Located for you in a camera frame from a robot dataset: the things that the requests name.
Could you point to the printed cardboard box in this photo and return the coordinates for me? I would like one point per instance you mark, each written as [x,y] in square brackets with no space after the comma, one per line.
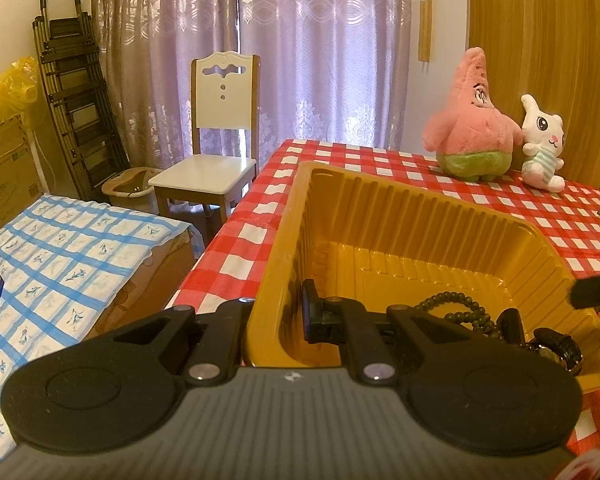
[5,175]

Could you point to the blue checkered cloth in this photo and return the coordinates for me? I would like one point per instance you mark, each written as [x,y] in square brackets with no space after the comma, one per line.
[65,270]

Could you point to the white bunny plush toy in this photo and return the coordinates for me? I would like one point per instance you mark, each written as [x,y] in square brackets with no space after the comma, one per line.
[542,150]

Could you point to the large brown cardboard box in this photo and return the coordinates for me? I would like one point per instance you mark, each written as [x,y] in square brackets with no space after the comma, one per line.
[150,285]

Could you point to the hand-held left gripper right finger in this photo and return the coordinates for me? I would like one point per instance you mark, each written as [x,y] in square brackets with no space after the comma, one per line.
[314,317]

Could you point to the gold plastic tray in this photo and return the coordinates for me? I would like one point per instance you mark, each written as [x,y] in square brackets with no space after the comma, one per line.
[430,220]

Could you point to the black wristwatch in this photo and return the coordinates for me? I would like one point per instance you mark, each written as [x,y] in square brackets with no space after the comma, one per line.
[555,347]

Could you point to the yellow plastic bag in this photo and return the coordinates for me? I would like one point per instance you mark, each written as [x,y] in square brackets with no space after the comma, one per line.
[12,90]

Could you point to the white wooden chair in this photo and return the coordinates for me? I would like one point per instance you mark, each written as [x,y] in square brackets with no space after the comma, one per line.
[225,95]

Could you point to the pink starfish plush toy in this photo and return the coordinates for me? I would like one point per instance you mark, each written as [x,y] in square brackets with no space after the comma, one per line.
[472,125]

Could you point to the folded black metal ladder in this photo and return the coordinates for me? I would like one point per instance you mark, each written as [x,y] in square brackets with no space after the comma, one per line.
[75,90]

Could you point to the wooden wall hanging sticks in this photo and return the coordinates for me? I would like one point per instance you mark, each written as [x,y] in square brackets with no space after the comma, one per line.
[425,30]

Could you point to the purple lace curtain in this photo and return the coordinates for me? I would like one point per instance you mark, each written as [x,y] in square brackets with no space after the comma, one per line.
[305,45]

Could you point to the beige plastic basin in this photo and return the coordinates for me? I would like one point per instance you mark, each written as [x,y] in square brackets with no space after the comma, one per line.
[130,192]

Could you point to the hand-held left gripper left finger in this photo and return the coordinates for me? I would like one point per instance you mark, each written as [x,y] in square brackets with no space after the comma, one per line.
[225,332]

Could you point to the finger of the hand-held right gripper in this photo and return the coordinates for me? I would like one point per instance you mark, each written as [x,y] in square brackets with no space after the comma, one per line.
[595,290]

